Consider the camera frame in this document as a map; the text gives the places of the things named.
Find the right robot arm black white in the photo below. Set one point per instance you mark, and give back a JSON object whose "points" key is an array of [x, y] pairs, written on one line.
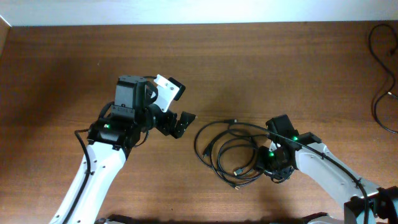
{"points": [[383, 204]]}

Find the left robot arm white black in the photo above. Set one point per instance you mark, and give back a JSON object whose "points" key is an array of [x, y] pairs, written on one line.
{"points": [[140, 104]]}

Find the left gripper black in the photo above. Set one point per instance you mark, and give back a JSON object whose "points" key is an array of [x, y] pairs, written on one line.
{"points": [[167, 127]]}

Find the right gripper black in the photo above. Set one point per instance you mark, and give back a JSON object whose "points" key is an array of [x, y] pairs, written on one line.
{"points": [[280, 172]]}

